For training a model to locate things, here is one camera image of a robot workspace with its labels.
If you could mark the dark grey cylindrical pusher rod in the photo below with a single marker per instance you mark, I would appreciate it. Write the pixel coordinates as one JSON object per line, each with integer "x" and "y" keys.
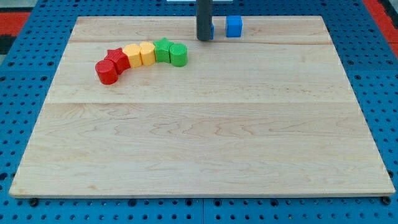
{"x": 204, "y": 19}

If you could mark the blue triangle block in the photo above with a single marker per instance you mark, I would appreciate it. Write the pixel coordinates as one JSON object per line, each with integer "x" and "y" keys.
{"x": 212, "y": 32}

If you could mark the blue cube block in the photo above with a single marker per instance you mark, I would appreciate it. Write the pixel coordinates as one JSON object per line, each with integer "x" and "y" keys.
{"x": 233, "y": 26}

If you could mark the green cylinder block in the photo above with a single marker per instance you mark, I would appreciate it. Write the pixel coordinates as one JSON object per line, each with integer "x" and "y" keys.
{"x": 178, "y": 55}

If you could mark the green star block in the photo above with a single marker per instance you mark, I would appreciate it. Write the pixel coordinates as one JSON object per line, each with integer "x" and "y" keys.
{"x": 162, "y": 50}

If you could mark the yellow heart block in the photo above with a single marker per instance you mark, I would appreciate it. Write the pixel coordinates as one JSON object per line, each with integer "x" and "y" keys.
{"x": 147, "y": 53}

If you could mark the yellow hexagon block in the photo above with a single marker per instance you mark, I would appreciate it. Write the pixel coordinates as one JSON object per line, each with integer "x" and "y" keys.
{"x": 133, "y": 52}

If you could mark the red star block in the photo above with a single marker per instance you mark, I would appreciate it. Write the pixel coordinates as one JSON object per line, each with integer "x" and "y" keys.
{"x": 119, "y": 59}

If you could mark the red cylinder block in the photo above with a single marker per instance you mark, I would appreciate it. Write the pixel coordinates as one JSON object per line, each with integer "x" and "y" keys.
{"x": 106, "y": 72}

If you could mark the light wooden board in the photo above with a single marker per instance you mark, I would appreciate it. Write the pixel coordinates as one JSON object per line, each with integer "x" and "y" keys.
{"x": 270, "y": 114}

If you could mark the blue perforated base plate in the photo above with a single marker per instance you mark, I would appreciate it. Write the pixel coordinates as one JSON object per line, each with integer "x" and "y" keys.
{"x": 28, "y": 69}

